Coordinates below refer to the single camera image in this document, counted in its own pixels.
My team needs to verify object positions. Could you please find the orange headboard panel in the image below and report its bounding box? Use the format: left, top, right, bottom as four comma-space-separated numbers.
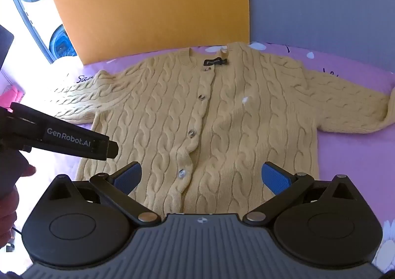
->
39, 0, 251, 66

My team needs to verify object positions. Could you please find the beige cable-knit cardigan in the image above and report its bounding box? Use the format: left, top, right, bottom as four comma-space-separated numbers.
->
54, 42, 395, 215

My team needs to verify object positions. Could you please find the purple printed bedsheet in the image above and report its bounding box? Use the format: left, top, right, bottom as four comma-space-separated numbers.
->
0, 41, 395, 269

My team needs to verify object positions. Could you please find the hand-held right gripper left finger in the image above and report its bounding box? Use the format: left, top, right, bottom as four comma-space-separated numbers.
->
51, 161, 162, 226

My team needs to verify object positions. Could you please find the grey headboard panel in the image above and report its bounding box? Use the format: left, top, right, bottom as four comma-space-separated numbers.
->
248, 0, 395, 73

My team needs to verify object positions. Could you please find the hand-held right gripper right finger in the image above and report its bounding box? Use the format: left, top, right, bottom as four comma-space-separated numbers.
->
243, 161, 360, 225

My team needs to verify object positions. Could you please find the dark object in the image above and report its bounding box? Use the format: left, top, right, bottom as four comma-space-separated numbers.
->
0, 25, 15, 67

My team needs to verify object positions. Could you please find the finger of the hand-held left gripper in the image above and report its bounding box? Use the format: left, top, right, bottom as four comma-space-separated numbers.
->
106, 140, 119, 161

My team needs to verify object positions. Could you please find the window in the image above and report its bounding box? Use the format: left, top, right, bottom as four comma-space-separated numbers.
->
0, 0, 78, 65

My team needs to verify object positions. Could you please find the pink cloth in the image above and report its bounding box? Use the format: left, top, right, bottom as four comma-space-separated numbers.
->
0, 85, 26, 106

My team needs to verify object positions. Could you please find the person's left hand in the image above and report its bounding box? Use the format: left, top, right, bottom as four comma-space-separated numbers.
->
0, 152, 37, 249

